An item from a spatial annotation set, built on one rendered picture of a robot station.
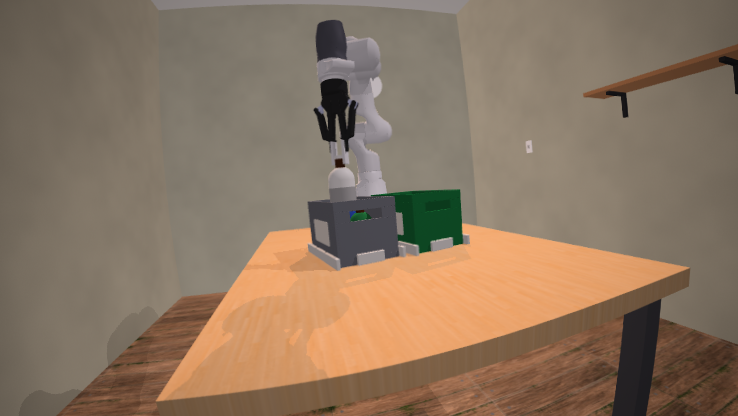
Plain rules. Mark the green bottle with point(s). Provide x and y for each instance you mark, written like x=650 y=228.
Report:
x=360 y=215

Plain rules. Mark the green plastic crate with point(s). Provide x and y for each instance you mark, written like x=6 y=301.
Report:
x=415 y=225

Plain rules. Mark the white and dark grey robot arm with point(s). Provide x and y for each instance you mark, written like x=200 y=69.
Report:
x=365 y=54

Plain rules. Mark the grey divided bottle crate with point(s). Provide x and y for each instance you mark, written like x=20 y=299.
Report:
x=333 y=232

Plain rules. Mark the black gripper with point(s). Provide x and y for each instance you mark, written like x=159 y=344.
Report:
x=335 y=100

